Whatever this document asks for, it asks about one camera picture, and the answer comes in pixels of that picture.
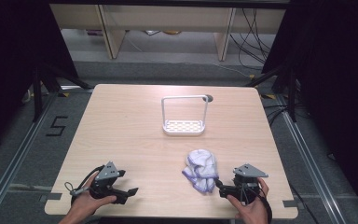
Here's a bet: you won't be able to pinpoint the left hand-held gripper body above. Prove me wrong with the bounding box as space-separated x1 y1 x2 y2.
88 161 121 201

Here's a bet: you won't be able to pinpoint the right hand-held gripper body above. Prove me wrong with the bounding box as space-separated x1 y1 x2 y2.
232 163 269 206

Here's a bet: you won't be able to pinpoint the white cloth with purple edge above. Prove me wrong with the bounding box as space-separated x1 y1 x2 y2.
181 148 220 194

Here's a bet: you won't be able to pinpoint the white towel rack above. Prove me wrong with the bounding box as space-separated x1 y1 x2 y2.
160 94 210 137

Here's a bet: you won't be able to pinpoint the person's right hand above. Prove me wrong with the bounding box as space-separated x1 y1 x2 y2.
226 177 270 224

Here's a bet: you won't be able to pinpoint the person's left hand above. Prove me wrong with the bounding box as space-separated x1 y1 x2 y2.
71 176 118 217

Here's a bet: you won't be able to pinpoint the black metal stand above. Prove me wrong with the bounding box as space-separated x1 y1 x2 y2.
32 61 95 123
244 63 298 123

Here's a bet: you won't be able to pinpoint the black curtain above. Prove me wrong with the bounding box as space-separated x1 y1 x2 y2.
261 0 358 217
0 0 79 158

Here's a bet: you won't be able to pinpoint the beige desk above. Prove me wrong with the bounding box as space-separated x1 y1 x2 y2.
49 3 287 62

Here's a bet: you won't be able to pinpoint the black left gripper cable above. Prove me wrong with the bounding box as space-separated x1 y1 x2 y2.
70 164 106 204

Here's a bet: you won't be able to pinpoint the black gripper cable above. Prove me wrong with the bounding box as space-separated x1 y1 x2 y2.
70 164 106 204
259 189 273 224

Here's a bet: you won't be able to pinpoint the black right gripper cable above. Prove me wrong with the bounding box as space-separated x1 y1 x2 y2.
259 189 273 224

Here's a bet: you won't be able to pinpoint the grey lanyard loop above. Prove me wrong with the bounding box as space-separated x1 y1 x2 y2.
63 181 90 197

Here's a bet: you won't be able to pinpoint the aluminium floor rail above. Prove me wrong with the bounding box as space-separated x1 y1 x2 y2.
275 93 345 224
0 91 59 219

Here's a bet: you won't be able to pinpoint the black floor cables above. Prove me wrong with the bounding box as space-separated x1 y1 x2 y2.
262 104 291 126

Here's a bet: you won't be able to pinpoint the bundle of black cables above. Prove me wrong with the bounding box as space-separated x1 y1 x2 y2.
228 7 278 71

